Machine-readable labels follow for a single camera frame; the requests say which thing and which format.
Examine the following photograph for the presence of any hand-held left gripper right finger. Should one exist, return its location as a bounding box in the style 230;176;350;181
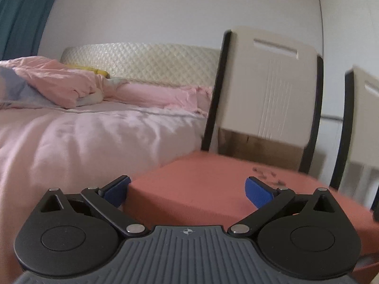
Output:
227;176;338;238

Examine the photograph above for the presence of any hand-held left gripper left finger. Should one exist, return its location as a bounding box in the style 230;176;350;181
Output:
40;175;149;238

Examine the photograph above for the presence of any pink box lid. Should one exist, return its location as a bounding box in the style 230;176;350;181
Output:
124;151;379;273

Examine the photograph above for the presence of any bed with pink sheet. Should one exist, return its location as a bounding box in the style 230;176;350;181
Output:
0;101;208;273

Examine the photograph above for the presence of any beige folding chair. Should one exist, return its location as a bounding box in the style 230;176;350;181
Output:
201;27;325;173
330;65;379;190

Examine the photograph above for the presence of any pink pillow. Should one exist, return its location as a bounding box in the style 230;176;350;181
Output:
104;81;214;116

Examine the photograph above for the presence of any crumpled pink duvet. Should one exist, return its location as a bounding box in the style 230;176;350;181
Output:
0;56;105;110

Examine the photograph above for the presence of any quilted cream headboard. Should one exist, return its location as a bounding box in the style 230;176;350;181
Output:
61;42;221;88

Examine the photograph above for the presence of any teal curtain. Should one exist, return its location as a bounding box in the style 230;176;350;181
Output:
0;0;63;61

